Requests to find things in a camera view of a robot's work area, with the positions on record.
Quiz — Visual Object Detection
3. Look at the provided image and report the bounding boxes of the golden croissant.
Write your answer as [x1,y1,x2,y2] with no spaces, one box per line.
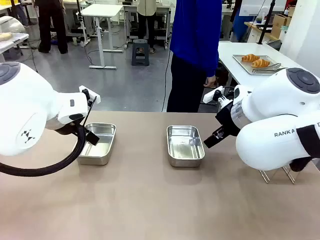
[241,53,261,63]
[251,58,272,69]

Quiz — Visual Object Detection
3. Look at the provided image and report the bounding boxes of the person in blue sweater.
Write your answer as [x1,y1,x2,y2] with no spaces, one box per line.
[166,0,223,113]

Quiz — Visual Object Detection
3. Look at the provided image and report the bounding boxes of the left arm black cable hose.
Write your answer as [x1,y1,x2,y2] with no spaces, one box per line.
[0,124,87,177]

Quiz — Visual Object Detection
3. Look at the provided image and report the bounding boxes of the steel wire lid rack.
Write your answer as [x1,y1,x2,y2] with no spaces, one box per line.
[259,162,296,186]

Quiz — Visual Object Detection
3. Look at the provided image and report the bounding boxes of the white table with bread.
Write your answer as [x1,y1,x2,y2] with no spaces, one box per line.
[0,32,30,63]

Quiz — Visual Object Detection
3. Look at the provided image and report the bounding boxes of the person left hand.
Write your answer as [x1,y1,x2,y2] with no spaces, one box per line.
[203,76,218,88]

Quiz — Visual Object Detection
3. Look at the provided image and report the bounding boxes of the right arm black cable sleeve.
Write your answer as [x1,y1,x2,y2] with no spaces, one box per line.
[289,123,320,173]

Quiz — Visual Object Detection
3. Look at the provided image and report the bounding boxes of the grey plastic step stool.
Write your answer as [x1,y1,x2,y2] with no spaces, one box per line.
[131,39,151,67]

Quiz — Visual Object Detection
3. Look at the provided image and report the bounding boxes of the steel serving tongs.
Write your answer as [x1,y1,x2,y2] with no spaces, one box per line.
[251,62,282,74]

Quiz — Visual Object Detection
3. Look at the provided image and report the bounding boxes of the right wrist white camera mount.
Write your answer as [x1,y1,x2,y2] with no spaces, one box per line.
[202,85,225,105]

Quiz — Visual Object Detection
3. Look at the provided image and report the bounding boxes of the black tripod pole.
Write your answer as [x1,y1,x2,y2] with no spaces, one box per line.
[257,0,276,46]

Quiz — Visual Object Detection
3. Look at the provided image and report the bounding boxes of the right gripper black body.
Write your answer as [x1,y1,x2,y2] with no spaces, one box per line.
[215,103,241,137]

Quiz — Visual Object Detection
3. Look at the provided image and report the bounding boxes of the flat steel baking tray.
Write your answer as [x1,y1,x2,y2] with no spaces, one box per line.
[232,54,287,76]

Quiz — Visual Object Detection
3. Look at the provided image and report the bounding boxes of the bystander in black clothes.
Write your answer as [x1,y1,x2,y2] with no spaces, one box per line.
[34,0,69,55]

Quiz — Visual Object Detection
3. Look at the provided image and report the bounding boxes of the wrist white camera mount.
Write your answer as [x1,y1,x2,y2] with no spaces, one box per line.
[202,85,225,105]
[79,85,101,104]

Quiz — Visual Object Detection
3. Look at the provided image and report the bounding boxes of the steel rectangular food container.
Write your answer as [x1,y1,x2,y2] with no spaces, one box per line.
[166,124,206,168]
[77,122,117,166]

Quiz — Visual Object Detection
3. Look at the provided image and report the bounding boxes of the white side table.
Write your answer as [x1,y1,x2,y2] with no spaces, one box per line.
[217,41,320,87]

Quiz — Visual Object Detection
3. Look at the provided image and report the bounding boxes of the grey frame workbench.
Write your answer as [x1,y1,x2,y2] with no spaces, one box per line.
[123,3,171,50]

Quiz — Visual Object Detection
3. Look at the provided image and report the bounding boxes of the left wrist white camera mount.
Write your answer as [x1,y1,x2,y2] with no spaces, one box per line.
[79,85,101,104]

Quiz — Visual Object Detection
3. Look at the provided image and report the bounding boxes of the white domed appliance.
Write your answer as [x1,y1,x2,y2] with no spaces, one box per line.
[0,15,26,35]

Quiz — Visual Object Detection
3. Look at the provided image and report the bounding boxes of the white height adjustable desk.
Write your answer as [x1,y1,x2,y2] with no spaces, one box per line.
[81,3,125,70]

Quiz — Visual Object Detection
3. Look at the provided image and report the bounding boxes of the bystander in beige top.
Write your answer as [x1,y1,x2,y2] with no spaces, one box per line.
[136,0,157,55]

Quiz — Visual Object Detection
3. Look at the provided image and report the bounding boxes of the person left forearm blue sleeve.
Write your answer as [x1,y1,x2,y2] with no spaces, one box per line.
[199,47,220,78]

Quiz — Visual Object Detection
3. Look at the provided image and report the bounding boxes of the cardboard box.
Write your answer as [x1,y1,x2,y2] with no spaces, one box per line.
[271,13,293,38]

